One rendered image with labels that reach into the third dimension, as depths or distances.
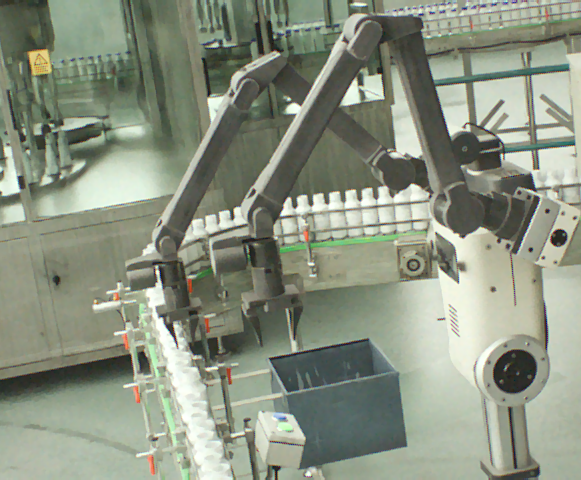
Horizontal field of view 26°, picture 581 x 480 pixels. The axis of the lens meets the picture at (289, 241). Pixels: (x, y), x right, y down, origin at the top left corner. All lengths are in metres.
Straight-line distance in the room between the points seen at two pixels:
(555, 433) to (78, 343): 2.46
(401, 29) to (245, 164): 5.94
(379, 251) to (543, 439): 1.13
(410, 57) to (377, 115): 6.02
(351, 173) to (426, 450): 3.49
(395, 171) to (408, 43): 0.54
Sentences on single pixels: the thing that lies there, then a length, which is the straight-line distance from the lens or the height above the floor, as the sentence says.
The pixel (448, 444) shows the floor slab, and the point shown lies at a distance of 5.21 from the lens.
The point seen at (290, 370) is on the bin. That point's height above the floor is 0.90.
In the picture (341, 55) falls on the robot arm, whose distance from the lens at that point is 2.26.
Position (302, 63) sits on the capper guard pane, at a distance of 8.18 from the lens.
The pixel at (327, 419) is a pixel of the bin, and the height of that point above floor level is 0.85.
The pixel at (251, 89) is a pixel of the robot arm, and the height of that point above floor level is 1.82.
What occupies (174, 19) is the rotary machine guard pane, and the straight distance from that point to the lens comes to 6.13.
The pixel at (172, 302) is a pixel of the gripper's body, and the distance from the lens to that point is 2.78.
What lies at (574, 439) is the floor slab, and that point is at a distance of 5.18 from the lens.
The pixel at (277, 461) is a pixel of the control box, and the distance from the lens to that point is 2.68.
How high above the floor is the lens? 2.16
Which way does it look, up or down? 15 degrees down
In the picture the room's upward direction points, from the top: 8 degrees counter-clockwise
